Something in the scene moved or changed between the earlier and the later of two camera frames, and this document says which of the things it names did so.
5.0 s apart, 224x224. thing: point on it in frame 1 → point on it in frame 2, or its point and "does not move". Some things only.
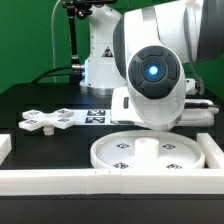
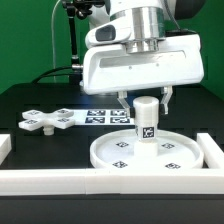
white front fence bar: (99, 181) does not move
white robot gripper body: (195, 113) → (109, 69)
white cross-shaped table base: (35, 119) does not move
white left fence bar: (5, 146) does not move
